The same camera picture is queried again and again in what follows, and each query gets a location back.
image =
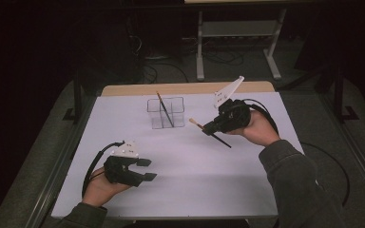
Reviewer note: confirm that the brush with round beige tip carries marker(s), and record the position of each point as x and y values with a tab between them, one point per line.
223	143

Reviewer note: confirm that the person's right hand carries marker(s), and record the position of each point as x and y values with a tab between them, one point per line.
261	129

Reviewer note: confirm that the person's left hand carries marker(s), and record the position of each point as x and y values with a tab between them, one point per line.
99	191

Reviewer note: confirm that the white table cover board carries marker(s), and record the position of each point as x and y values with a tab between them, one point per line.
202	190

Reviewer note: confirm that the white metal stand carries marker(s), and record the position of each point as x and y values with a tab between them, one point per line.
200	63

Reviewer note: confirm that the clear acrylic brush holder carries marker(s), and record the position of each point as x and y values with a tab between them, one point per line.
179	120

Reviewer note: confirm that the thin brush with orange ferrule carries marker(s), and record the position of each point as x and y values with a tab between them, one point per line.
164	109

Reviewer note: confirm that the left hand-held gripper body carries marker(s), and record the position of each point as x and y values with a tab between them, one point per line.
120	172

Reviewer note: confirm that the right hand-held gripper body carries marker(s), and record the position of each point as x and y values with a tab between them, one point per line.
233	115

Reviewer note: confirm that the aluminium frame rail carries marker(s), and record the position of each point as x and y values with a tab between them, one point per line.
361	167
53	186

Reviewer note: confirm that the black metal stand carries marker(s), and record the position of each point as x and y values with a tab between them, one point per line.
339	101
78	101

